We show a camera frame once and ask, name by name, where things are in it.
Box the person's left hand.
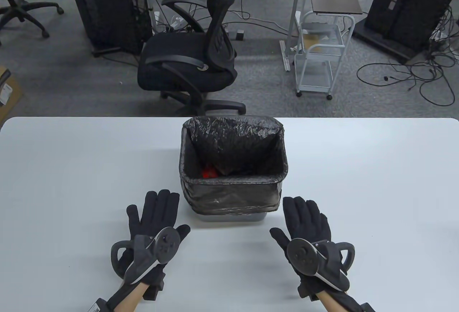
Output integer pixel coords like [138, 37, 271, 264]
[120, 189, 191, 288]

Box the person's right hand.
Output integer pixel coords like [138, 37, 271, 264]
[270, 197, 350, 300]

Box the black garbage bag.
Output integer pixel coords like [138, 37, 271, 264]
[179, 116, 289, 216]

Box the grey plastic trash bin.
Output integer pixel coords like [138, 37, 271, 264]
[194, 211, 269, 222]

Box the white rolling cart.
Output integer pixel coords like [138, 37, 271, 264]
[294, 11, 355, 100]

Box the black mesh office chair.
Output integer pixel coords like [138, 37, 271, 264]
[137, 0, 247, 115]

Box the cardboard box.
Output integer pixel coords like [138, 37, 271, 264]
[0, 66, 24, 123]

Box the black computer tower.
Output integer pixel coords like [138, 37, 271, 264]
[68, 0, 153, 56]

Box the black equipment cabinet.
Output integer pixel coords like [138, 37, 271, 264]
[351, 0, 456, 63]

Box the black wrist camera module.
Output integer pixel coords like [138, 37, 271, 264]
[299, 280, 320, 300]
[143, 273, 165, 300]

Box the black strapped arm pack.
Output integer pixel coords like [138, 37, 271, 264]
[335, 289, 375, 312]
[91, 283, 124, 312]

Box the black floor cable tangle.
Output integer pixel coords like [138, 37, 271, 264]
[356, 4, 459, 106]

